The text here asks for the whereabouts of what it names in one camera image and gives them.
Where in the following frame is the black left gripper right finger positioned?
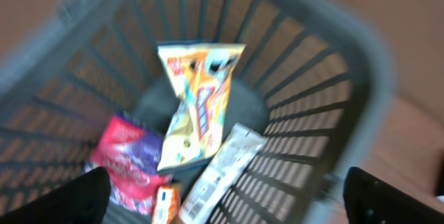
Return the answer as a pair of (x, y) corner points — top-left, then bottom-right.
(343, 166), (443, 224)

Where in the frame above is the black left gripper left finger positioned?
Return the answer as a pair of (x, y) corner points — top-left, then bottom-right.
(1, 167), (111, 224)

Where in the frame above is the white Pantene tube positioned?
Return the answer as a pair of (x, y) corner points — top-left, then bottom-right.
(178, 123), (266, 224)

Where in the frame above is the orange tissue pack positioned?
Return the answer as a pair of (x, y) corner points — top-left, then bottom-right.
(151, 183), (182, 224)

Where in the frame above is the red purple pad package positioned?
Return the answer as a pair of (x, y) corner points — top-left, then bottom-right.
(84, 112), (172, 215)

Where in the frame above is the grey plastic shopping basket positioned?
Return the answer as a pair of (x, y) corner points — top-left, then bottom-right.
(1, 0), (393, 223)

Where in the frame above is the yellow snack bag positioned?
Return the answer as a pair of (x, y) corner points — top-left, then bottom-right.
(157, 42), (246, 171)

